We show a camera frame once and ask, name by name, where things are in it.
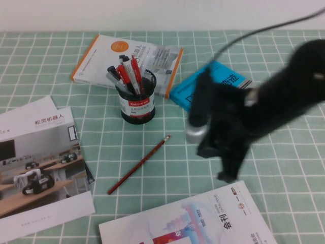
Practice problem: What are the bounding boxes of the black mesh pen holder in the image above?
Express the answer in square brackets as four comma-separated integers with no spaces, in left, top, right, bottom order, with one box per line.
[114,70,156,125]

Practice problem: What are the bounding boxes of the red pencil with eraser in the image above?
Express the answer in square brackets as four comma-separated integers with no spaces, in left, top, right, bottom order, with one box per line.
[107,135,171,196]

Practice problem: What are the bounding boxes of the green checked tablecloth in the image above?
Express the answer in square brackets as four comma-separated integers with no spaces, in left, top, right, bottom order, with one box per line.
[0,30,325,244]

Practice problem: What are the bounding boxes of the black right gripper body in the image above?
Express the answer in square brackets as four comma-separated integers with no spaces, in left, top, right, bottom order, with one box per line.
[203,85,258,158]

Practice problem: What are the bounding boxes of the white marker with black cap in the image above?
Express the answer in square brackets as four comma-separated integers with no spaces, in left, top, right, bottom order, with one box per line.
[118,54,140,95]

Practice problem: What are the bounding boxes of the grey pen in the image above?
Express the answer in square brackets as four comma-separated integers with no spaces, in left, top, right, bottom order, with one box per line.
[105,73,129,94]

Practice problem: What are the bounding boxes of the clear plastic pen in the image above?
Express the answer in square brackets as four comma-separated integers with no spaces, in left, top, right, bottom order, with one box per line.
[139,56,149,77]

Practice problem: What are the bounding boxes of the blue and grey book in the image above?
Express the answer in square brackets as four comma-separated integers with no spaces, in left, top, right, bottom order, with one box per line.
[169,60,254,112]

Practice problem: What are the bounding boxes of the white book with orange edges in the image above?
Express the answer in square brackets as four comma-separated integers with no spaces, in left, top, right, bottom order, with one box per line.
[70,34,184,99]

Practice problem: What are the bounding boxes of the robot brochure with classroom photo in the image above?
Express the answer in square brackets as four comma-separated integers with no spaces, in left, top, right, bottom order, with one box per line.
[0,106,96,244]

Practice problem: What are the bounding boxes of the white show catalogue magazine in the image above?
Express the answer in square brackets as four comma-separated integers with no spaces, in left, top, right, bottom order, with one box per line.
[98,180,279,244]

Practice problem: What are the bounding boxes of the slim red pen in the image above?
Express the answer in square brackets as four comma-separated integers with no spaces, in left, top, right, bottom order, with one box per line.
[130,55,143,94]

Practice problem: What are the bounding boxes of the plain white brochure sheet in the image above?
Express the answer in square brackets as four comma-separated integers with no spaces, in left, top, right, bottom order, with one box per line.
[0,95,58,120]

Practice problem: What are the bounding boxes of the black pen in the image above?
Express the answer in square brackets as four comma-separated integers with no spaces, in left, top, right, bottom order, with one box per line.
[107,66,120,80]

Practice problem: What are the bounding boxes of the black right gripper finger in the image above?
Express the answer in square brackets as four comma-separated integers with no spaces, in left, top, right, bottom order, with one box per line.
[217,149,251,183]
[197,137,225,160]

